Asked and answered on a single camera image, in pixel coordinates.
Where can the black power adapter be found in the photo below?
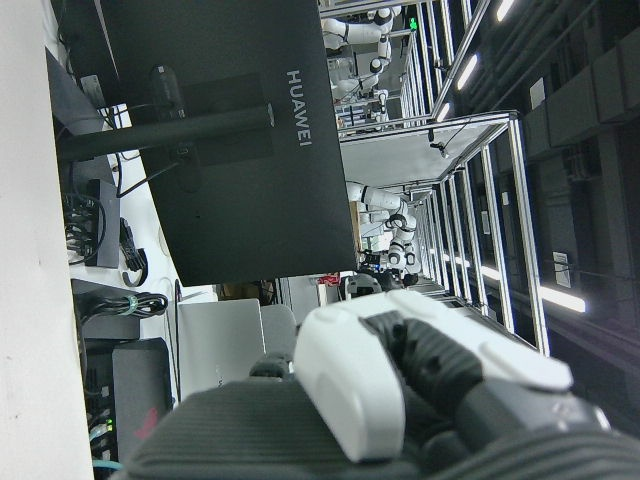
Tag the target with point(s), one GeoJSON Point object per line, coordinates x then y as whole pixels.
{"type": "Point", "coordinates": [167, 90]}

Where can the aluminium frame cage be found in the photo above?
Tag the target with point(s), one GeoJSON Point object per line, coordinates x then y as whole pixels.
{"type": "Point", "coordinates": [520, 210]}

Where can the white humanoid robot black joints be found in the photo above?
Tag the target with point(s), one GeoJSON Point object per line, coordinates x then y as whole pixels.
{"type": "Point", "coordinates": [385, 197]}

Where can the grey robot head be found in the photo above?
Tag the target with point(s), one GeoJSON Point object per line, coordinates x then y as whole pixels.
{"type": "Point", "coordinates": [361, 286]}

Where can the plain black monitor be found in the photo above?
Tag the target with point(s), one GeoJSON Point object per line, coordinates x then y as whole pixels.
{"type": "Point", "coordinates": [82, 40]}

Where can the silver laptop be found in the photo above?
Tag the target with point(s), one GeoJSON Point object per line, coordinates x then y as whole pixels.
{"type": "Point", "coordinates": [220, 345]}

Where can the black computer red logo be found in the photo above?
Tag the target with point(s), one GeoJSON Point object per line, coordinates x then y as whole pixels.
{"type": "Point", "coordinates": [140, 390]}

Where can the long ceiling light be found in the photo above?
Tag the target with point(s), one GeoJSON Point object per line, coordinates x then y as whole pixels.
{"type": "Point", "coordinates": [467, 71]}
{"type": "Point", "coordinates": [562, 299]}
{"type": "Point", "coordinates": [443, 112]}
{"type": "Point", "coordinates": [505, 9]}

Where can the grey chair back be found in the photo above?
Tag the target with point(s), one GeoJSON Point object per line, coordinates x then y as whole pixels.
{"type": "Point", "coordinates": [277, 325]}

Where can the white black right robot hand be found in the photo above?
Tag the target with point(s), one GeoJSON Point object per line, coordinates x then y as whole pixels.
{"type": "Point", "coordinates": [350, 390]}

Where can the black network switch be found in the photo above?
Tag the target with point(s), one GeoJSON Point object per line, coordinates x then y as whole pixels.
{"type": "Point", "coordinates": [106, 225]}

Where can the black Huawei monitor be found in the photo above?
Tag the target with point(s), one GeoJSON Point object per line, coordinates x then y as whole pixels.
{"type": "Point", "coordinates": [225, 215]}

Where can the black monitor stand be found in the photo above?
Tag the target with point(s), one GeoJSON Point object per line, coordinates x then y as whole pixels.
{"type": "Point", "coordinates": [200, 127]}

